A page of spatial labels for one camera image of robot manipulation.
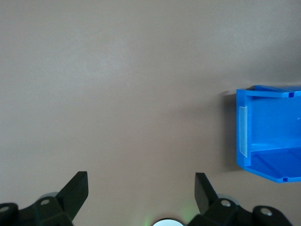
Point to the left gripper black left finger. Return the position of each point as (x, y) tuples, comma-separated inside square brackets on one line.
[(58, 207)]

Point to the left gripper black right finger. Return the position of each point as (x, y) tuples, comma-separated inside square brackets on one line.
[(221, 209)]

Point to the blue plastic storage bin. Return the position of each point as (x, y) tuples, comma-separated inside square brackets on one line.
[(270, 134)]

